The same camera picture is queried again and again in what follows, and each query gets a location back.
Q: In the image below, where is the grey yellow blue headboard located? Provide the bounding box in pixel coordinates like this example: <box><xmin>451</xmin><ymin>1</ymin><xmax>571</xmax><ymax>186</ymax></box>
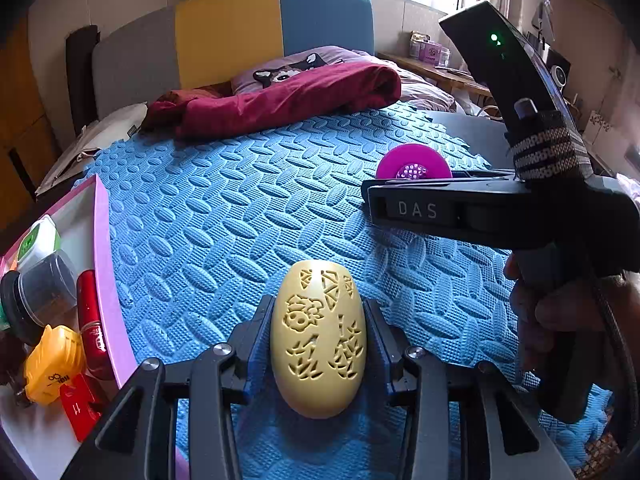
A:
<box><xmin>91</xmin><ymin>0</ymin><xmax>376</xmax><ymax>121</ymax></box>

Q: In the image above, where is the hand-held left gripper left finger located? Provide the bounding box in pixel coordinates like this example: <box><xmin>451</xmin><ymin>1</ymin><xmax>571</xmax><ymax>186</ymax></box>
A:
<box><xmin>60</xmin><ymin>294</ymin><xmax>276</xmax><ymax>480</ymax></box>

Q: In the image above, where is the colourful small box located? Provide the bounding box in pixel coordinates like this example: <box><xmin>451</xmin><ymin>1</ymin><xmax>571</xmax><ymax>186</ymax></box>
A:
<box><xmin>410</xmin><ymin>31</ymin><xmax>451</xmax><ymax>66</ymax></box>

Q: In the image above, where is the wooden side desk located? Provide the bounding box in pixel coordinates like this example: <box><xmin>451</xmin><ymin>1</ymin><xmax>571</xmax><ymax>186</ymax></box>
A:
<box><xmin>377</xmin><ymin>50</ymin><xmax>493</xmax><ymax>106</ymax></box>

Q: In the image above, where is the magenta plastic disc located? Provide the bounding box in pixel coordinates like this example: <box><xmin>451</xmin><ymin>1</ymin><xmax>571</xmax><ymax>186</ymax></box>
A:
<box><xmin>376</xmin><ymin>142</ymin><xmax>453</xmax><ymax>181</ymax></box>

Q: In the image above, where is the blue foam puzzle mat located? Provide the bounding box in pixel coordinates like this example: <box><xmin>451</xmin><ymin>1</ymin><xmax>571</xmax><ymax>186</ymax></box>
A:
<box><xmin>82</xmin><ymin>100</ymin><xmax>613</xmax><ymax>480</ymax></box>

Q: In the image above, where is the maroon blanket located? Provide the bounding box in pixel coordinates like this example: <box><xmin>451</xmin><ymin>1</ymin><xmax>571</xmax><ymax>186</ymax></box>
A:
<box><xmin>142</xmin><ymin>59</ymin><xmax>403</xmax><ymax>142</ymax></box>

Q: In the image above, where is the beige cloth bag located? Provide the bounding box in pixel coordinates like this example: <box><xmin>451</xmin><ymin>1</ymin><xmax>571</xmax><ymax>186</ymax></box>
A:
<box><xmin>35</xmin><ymin>102</ymin><xmax>151</xmax><ymax>196</ymax></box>

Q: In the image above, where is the black speaker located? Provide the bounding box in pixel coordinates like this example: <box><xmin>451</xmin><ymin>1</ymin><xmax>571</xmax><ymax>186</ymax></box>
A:
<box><xmin>549</xmin><ymin>52</ymin><xmax>572</xmax><ymax>87</ymax></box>

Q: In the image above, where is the red plastic piece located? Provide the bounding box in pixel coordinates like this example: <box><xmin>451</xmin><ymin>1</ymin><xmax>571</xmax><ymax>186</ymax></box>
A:
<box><xmin>60</xmin><ymin>372</ymin><xmax>108</xmax><ymax>443</ymax></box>

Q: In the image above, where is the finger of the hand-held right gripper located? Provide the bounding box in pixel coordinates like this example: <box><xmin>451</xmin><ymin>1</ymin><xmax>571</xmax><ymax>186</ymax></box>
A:
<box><xmin>361</xmin><ymin>177</ymin><xmax>520</xmax><ymax>199</ymax></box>
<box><xmin>450</xmin><ymin>170</ymin><xmax>517</xmax><ymax>181</ymax></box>

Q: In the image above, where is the wooden wardrobe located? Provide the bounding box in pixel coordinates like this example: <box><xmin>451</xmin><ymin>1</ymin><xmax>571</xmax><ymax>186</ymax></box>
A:
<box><xmin>0</xmin><ymin>15</ymin><xmax>61</xmax><ymax>221</ymax></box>

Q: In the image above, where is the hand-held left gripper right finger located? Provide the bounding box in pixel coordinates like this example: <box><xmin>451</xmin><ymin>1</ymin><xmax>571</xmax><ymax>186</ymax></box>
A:
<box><xmin>362</xmin><ymin>297</ymin><xmax>576</xmax><ymax>480</ymax></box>

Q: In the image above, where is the pale yellow carved egg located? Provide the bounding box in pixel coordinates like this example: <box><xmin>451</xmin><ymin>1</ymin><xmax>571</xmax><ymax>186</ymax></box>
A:
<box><xmin>270</xmin><ymin>260</ymin><xmax>368</xmax><ymax>420</ymax></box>

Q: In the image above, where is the orange-yellow cat-shaped toy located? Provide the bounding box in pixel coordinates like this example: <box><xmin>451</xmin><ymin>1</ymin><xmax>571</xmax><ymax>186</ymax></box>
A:
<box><xmin>24</xmin><ymin>324</ymin><xmax>87</xmax><ymax>406</ymax></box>

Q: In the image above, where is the purple cat print pillow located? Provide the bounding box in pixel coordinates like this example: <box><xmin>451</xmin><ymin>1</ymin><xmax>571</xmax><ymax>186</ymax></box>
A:
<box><xmin>230</xmin><ymin>45</ymin><xmax>386</xmax><ymax>96</ymax></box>

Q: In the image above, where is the black rolled mat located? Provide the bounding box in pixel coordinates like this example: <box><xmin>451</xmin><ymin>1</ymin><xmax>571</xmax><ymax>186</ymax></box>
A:
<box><xmin>65</xmin><ymin>24</ymin><xmax>101</xmax><ymax>136</ymax></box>

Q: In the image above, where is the pink-rimmed white cardboard box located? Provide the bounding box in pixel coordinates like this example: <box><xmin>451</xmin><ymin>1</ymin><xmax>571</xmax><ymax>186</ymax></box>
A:
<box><xmin>0</xmin><ymin>175</ymin><xmax>138</xmax><ymax>480</ymax></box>

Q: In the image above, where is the white and green device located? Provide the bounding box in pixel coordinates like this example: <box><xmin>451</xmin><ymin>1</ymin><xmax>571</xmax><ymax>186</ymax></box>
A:
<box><xmin>15</xmin><ymin>214</ymin><xmax>62</xmax><ymax>271</ymax></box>

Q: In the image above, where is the red cylinder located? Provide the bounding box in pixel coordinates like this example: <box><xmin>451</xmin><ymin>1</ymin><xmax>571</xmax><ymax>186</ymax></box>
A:
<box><xmin>76</xmin><ymin>269</ymin><xmax>118</xmax><ymax>381</ymax></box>

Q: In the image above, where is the pink bed sheet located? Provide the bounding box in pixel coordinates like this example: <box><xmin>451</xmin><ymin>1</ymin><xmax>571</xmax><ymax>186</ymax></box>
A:
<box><xmin>397</xmin><ymin>67</ymin><xmax>458</xmax><ymax>111</ymax></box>

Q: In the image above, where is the person's right hand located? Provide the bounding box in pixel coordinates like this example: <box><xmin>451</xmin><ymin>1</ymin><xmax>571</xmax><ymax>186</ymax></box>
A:
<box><xmin>504</xmin><ymin>254</ymin><xmax>626</xmax><ymax>386</ymax></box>

